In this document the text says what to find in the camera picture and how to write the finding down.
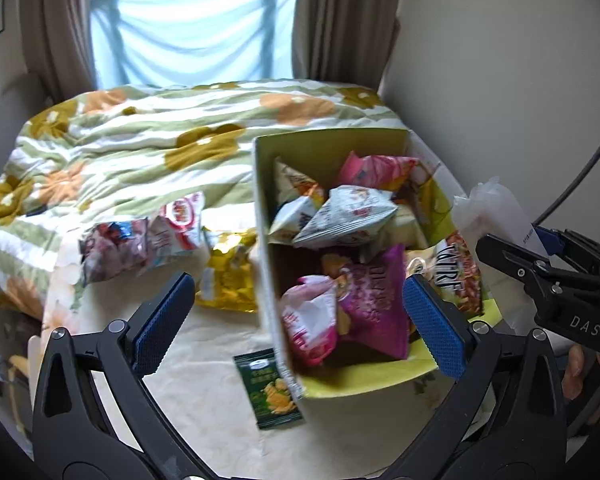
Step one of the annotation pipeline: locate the orange white triangular snack bag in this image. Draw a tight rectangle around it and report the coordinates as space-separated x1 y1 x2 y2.
268 157 325 245

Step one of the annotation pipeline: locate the red white shrimp chips bag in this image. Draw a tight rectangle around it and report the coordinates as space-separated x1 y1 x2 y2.
137 191 209 275

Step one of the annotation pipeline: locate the black curved cable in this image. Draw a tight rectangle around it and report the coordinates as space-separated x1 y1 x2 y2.
532 86 600 227

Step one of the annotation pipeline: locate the small green biscuit packet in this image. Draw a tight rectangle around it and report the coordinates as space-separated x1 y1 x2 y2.
234 349 302 430

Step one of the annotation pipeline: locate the right brown curtain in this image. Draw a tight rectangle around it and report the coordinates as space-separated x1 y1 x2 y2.
291 0 400 90

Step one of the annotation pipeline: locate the left brown curtain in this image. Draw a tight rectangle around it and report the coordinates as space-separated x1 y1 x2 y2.
19 0 96 102

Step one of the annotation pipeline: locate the red noodle snack bag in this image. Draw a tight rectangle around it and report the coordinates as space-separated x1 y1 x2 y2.
405 231 483 318

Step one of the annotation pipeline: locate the translucent white snack pack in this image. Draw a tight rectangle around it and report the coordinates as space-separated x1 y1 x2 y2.
452 177 547 335

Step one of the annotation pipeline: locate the gold yellow snack bag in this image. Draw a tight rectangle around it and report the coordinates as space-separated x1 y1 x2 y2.
196 229 258 313

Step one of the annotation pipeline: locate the brown curtain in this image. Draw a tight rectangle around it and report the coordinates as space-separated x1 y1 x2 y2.
291 0 400 90
19 0 96 102

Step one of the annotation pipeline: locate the pink white snack bag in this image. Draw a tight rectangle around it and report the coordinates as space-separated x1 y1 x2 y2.
278 275 338 366

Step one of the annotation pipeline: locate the grey white rice snack bag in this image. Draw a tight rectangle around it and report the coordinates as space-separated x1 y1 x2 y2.
291 184 398 249

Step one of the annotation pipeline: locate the person's right hand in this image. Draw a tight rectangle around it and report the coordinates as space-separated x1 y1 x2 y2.
560 343 600 401

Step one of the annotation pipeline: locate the purple chips bag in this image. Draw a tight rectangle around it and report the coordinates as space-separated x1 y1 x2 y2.
322 244 410 360

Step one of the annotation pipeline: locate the pink snack bag at back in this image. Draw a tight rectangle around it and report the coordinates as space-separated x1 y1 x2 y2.
335 151 419 192

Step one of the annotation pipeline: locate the maroon blue snack bag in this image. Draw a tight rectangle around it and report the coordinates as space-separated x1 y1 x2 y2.
80 218 148 285

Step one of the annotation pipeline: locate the floral green orange blanket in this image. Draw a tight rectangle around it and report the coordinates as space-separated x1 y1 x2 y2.
0 79 401 318

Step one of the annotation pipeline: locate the light blue window cloth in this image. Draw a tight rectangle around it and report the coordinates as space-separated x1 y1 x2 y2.
91 0 296 89

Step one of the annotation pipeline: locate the yellow green cardboard box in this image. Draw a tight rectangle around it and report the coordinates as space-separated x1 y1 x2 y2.
251 127 504 418

